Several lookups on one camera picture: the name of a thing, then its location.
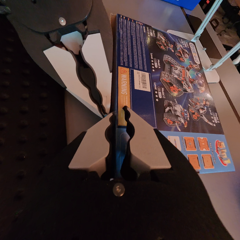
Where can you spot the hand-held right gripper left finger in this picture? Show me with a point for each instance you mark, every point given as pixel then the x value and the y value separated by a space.
pixel 88 148

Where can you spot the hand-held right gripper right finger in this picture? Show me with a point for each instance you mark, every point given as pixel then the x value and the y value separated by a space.
pixel 148 146

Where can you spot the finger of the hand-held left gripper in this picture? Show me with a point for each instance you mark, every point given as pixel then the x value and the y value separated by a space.
pixel 65 71
pixel 99 61

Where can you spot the blue robot toy kit box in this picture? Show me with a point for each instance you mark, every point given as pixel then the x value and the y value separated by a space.
pixel 168 84

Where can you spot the white metal stand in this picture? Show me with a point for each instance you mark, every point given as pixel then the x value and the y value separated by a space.
pixel 211 76

